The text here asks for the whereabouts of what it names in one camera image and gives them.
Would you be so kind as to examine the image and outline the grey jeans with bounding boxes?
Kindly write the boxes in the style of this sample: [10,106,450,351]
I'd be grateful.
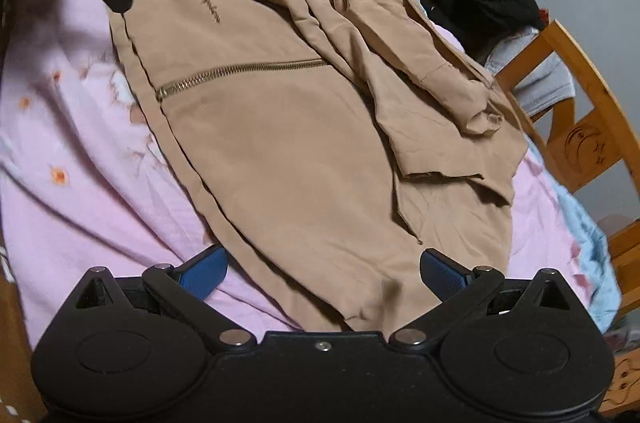
[484,28,576,115]

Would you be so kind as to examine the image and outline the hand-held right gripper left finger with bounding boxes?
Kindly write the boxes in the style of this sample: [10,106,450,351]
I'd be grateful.
[65,244,258,352]

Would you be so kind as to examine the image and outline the light blue blanket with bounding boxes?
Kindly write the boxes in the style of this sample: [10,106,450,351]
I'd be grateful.
[357,0,624,335]

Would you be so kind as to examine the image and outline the wooden bed frame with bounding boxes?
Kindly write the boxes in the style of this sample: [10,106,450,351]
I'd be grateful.
[0,0,640,415]

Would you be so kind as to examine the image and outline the brown patterned blanket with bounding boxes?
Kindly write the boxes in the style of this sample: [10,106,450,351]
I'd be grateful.
[0,248,47,423]

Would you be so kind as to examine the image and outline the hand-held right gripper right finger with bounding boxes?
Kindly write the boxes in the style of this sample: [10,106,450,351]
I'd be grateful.
[389,247,582,352]

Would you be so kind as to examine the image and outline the pink bed sheet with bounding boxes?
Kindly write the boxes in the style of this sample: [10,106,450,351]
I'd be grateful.
[0,0,593,345]

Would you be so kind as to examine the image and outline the tan hooded zip jacket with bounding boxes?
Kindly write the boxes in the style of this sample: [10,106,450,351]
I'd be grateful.
[97,0,529,335]

